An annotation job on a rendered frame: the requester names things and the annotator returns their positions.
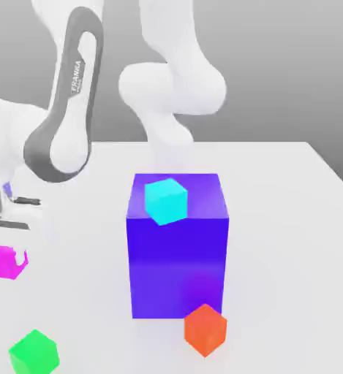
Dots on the large blue box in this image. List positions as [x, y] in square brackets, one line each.
[177, 263]

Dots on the small green cube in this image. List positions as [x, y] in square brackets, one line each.
[33, 353]

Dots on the small magenta cube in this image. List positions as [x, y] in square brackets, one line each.
[1, 263]

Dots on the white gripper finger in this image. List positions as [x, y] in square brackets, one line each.
[20, 257]

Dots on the small orange cube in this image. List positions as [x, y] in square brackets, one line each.
[205, 330]

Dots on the small cyan cube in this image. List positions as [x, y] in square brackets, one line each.
[165, 201]

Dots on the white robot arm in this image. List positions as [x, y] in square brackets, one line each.
[171, 87]

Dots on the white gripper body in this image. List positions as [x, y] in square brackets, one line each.
[4, 230]

